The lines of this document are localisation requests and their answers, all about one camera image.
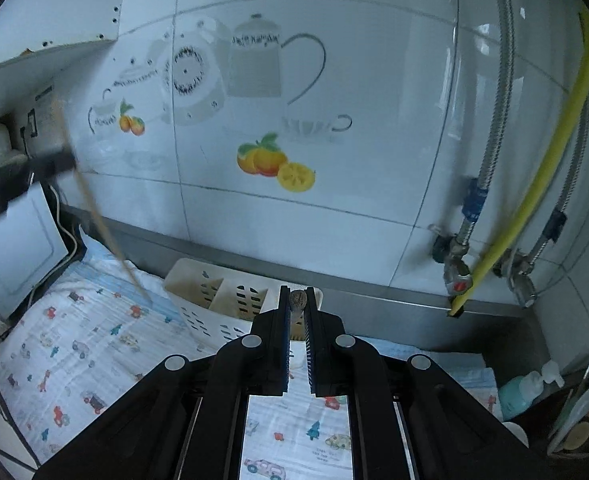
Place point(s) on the metal valve with red knob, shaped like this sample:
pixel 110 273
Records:
pixel 455 270

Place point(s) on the wall socket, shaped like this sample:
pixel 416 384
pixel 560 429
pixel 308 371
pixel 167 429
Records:
pixel 33 122

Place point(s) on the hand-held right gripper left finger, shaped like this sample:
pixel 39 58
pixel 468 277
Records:
pixel 285 350

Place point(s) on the white plastic utensil holder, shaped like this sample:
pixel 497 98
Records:
pixel 184 280

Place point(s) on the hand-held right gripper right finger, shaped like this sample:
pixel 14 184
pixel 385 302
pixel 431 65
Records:
pixel 308 355

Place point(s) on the white bowl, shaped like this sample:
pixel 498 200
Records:
pixel 516 434

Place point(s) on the white appliance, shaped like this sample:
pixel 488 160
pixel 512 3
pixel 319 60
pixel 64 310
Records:
pixel 19 250

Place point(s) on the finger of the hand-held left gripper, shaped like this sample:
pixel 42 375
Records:
pixel 52 164

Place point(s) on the white wall cabinet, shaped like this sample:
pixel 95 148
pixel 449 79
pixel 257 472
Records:
pixel 49 10

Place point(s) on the blue soap dispenser bottle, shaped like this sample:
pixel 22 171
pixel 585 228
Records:
pixel 519 395

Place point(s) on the printed white blanket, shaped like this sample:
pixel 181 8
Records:
pixel 99 340

